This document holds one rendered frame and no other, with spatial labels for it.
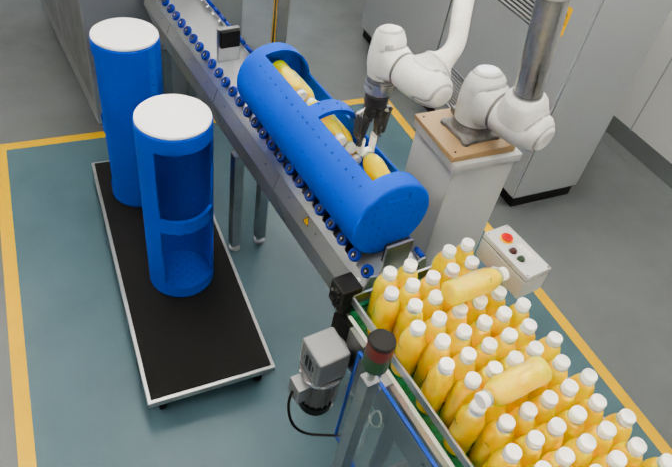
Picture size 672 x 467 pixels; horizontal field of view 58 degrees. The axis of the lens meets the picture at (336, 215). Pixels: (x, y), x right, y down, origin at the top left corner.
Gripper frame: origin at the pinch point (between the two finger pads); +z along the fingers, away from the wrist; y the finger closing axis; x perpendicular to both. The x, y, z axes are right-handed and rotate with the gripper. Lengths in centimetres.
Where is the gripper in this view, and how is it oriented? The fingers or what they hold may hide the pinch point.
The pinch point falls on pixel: (366, 144)
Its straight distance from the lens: 200.8
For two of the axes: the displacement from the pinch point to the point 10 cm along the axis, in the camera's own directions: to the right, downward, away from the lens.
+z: -1.4, 7.1, 6.9
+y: -8.6, 2.6, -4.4
